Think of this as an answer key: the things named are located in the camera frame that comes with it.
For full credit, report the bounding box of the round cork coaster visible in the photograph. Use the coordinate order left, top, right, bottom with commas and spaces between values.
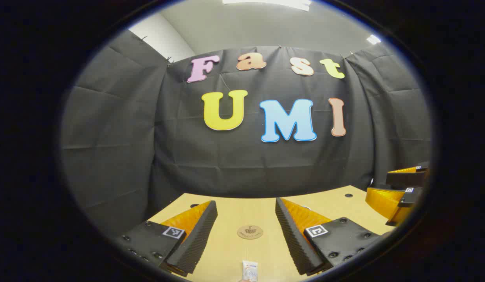
237, 224, 264, 240

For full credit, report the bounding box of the black backdrop cloth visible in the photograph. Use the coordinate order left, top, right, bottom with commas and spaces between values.
59, 29, 433, 239

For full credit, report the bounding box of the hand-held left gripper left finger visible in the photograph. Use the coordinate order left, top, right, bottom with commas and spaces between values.
116, 201, 218, 277

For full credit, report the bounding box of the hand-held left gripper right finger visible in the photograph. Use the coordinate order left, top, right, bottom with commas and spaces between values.
275, 197, 389, 276

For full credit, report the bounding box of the wooden desktop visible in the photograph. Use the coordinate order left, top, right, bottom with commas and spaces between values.
146, 185, 391, 282

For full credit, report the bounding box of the white toothpaste tube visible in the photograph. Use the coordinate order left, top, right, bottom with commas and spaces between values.
241, 260, 259, 282

